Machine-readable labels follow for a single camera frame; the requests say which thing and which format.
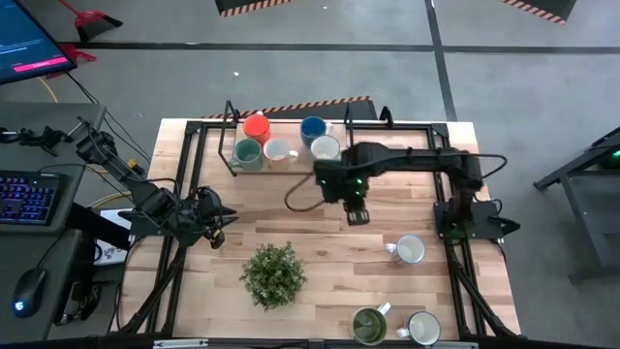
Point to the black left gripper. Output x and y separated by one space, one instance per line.
206 211

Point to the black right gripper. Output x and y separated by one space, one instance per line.
341 184

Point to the blue mug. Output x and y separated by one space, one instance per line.
314 131

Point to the teal green mug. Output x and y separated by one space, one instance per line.
247 155

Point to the cream mug yellow pattern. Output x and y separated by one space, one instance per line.
278 152

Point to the orange mug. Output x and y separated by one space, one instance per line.
256 128

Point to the dark green mug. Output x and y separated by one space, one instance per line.
368 326

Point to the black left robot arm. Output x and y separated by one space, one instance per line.
123 174

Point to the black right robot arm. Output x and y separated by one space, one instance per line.
412 160

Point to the artificial plant striped pot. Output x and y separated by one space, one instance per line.
273 276

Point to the black hazard striped ramp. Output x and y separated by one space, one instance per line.
310 112

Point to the white printed paper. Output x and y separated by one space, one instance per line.
111 252

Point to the black metal rod tool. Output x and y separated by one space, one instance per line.
73 132

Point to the black clamp tool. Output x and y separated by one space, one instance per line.
46 137

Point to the black hazard striped box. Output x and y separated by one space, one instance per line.
542 7
252 6

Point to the backlit black keyboard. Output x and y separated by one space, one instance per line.
24 199

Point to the black computer mouse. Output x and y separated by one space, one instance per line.
29 291

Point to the grey desk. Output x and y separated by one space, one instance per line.
29 114

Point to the red plastic object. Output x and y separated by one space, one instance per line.
75 52

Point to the red dustpan with brush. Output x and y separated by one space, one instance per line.
89 19

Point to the computer monitor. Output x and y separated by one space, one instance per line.
29 48

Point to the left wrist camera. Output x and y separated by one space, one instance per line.
215 238

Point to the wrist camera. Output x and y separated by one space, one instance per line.
215 238
357 215

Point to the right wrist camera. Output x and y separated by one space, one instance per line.
357 215

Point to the black aluminium rig frame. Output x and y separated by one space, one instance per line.
412 127

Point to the silver metal bracket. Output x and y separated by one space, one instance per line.
450 345
179 343

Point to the black metal table frame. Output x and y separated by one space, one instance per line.
571 169

